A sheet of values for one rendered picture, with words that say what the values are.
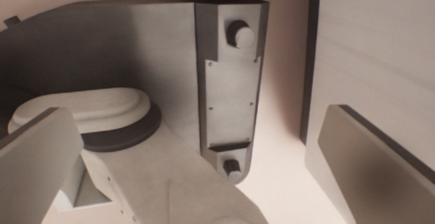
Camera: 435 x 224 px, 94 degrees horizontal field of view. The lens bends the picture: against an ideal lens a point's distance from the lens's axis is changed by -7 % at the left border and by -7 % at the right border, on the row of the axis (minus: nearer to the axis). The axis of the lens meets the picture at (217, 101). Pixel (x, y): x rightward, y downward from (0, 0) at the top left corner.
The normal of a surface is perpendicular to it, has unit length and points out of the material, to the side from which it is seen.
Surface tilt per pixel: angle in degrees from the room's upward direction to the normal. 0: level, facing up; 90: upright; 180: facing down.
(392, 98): 90
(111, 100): 90
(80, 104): 90
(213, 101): 0
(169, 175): 90
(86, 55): 0
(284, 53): 0
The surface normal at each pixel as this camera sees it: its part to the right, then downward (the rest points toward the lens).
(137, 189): 0.00, -0.86
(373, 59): -0.96, 0.24
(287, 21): 0.23, 0.50
